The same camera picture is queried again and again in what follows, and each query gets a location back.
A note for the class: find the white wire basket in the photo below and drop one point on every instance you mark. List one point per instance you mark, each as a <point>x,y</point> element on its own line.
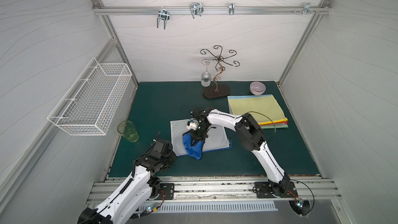
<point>89,105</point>

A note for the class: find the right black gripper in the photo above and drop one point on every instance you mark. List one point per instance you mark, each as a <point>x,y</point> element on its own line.
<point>199,129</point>

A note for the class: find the aluminium cross rail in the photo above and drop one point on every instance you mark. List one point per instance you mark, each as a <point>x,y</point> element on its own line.
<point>208,10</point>

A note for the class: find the blue microfibre cloth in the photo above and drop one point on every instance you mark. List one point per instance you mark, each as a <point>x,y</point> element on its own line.
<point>193,148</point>

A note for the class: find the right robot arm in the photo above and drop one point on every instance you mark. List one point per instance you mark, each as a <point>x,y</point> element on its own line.
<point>250,135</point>

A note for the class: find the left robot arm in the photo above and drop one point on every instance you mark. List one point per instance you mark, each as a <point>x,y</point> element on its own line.
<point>140,186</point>

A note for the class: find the pink ceramic bowl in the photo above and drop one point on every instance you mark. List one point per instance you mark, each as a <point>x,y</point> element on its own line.
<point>257,88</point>

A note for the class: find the wine glass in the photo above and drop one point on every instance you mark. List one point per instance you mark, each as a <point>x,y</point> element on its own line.
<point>206,76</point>

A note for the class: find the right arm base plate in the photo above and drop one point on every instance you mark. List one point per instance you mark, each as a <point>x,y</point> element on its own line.
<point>264,190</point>

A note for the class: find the pink mesh document bag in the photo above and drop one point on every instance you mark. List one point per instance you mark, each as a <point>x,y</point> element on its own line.
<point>285,121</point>

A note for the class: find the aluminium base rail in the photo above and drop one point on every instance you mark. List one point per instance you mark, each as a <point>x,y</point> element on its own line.
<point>222,188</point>

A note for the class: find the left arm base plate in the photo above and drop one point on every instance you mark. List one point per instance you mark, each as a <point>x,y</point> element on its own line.
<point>168,190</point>

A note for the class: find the white vent strip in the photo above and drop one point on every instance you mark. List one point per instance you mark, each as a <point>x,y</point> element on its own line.
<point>217,207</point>

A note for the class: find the metal scroll glass rack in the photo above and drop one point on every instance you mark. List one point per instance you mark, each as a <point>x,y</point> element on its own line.
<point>218,90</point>

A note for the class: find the yellow mesh document bag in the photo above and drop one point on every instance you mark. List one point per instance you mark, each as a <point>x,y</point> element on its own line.
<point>263,108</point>

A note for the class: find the green plastic cup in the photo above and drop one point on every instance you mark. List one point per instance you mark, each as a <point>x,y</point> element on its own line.
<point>128,130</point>

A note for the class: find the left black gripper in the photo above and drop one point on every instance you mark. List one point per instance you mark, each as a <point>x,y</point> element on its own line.
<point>157,146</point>

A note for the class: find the metal hook clip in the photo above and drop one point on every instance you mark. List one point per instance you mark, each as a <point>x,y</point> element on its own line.
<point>196,9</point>
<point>163,16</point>
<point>307,10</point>
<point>231,9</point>

